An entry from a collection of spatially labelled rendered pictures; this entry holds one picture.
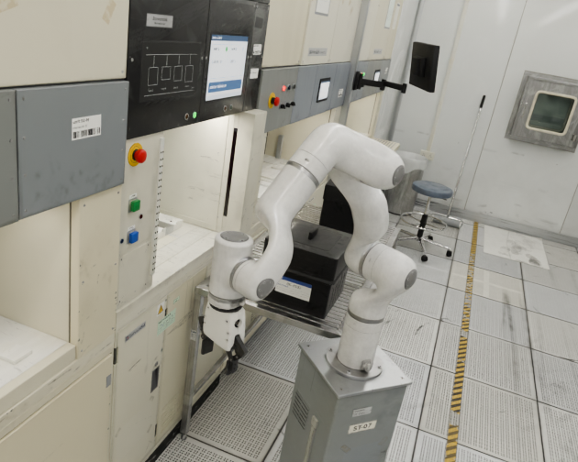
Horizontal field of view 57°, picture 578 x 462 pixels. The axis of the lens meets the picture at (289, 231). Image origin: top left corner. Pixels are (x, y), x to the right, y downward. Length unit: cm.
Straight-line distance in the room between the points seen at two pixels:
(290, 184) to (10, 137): 57
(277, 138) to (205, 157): 148
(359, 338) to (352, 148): 68
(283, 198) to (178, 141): 121
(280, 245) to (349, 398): 74
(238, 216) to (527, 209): 445
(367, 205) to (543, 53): 476
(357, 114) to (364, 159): 378
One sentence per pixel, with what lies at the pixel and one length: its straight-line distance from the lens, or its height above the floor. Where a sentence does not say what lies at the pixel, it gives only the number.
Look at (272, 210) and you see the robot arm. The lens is 115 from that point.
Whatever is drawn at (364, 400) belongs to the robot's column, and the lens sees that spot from 176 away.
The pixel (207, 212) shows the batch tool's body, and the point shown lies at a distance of 233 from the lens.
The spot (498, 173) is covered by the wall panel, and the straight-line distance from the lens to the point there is 618.
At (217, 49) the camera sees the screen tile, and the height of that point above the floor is 164.
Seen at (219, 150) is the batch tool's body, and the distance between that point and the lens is 223.
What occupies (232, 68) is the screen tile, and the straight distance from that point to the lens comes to 200.
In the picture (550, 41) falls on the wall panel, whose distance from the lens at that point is 607.
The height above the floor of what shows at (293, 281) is 87.
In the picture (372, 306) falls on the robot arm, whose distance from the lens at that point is 165.
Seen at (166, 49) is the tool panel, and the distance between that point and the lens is 161.
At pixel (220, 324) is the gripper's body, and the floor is 112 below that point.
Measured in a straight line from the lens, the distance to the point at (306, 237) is 203.
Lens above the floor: 177
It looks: 22 degrees down
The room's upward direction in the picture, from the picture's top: 10 degrees clockwise
